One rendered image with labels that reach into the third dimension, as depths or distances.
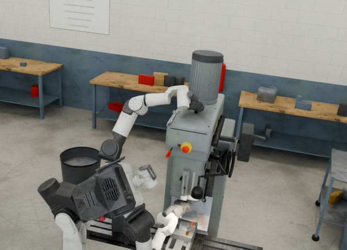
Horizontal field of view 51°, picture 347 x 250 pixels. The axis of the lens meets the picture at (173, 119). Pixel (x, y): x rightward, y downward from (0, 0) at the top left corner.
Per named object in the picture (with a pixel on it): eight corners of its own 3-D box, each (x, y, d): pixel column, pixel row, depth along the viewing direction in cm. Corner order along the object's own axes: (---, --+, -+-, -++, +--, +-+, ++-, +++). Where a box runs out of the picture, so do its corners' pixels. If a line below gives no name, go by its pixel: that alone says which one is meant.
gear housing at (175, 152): (207, 162, 215) (209, 147, 212) (168, 155, 220) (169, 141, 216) (215, 140, 246) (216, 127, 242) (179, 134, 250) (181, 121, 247)
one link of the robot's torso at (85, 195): (78, 241, 181) (140, 215, 174) (56, 177, 187) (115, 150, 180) (103, 229, 209) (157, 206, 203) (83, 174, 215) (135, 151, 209)
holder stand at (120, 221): (141, 234, 257) (143, 211, 250) (111, 232, 257) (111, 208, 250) (143, 223, 268) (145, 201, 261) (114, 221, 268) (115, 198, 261)
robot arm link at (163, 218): (180, 220, 230) (171, 230, 221) (166, 217, 236) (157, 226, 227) (179, 205, 227) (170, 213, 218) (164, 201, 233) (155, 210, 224)
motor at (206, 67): (215, 107, 231) (221, 58, 219) (185, 102, 235) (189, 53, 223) (218, 98, 249) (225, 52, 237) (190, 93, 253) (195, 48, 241)
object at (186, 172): (186, 200, 228) (189, 171, 220) (179, 199, 228) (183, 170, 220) (187, 197, 231) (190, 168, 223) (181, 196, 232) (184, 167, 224)
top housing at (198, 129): (208, 155, 203) (212, 129, 197) (163, 147, 207) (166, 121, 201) (218, 125, 246) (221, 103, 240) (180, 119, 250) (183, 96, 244)
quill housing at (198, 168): (199, 204, 231) (205, 159, 219) (168, 197, 235) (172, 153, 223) (204, 188, 248) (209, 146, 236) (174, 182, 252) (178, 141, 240)
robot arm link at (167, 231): (179, 219, 226) (170, 239, 218) (167, 216, 231) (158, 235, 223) (175, 214, 222) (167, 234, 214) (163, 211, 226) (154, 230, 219)
